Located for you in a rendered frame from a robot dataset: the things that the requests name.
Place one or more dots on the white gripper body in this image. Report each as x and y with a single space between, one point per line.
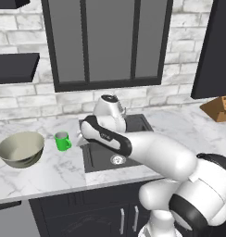
82 141

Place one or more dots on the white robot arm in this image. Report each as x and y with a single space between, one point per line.
167 154

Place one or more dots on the green mug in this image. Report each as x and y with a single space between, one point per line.
61 142

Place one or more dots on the dark sink basin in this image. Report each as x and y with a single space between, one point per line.
99 157

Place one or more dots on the grey sink tap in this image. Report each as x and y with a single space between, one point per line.
124 110

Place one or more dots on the pale grey-green bowl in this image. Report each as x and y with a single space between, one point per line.
20 149

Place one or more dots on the black base cabinet door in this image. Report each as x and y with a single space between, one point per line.
144 222
84 220

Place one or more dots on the black framed window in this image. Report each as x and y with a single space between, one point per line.
108 40

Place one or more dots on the grey dishwasher front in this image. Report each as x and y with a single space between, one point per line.
11 220

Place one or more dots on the wooden knife block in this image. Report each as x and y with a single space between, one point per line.
218 108

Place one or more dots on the black wall shelf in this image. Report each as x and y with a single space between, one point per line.
13 68
8 3

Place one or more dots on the black wall cabinet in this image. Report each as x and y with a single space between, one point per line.
213 49

